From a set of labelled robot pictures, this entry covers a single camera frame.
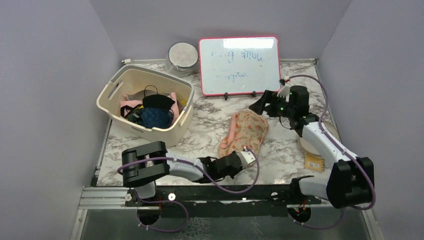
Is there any small yellow notepad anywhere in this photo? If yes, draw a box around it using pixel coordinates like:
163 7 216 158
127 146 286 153
304 153 325 172

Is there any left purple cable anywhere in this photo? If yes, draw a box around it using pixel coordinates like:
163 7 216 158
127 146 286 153
116 145 261 233

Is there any purple cable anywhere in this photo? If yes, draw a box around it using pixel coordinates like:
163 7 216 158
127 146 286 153
279 74 377 230
116 145 261 233

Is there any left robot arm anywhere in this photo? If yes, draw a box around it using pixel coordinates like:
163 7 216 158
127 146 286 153
117 141 257 206

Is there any round white disc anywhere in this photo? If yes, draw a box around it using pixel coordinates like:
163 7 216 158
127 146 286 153
297 121 341 159

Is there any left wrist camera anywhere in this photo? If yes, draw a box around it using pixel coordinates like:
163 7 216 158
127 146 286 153
236 147 257 169

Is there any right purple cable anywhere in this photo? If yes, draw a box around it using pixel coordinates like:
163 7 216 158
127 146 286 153
279 74 377 230

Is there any floral mesh laundry bag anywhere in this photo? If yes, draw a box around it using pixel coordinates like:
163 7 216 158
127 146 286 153
218 109 269 158

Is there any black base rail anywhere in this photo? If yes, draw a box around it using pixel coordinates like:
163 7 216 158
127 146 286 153
92 184 332 226

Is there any black bra in basket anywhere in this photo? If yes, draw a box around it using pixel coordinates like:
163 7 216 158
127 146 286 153
142 85 176 111

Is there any white round mesh container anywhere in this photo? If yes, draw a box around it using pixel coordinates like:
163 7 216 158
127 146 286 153
165 42 199 78

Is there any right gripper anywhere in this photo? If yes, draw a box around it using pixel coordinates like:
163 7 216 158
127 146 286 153
249 89 295 119

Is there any pink framed whiteboard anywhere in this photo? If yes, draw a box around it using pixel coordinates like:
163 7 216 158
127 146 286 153
198 35 281 96

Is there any cream plastic laundry basket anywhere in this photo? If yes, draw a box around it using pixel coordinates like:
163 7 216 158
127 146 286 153
96 65 195 147

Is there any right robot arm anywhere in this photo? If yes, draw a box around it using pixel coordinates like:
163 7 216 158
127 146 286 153
249 85 376 210

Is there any blue lace garment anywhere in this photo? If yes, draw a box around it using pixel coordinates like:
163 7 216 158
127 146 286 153
131 107 174 129

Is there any pink garment in basket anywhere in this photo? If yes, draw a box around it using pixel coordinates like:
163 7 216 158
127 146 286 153
120 90 184 121

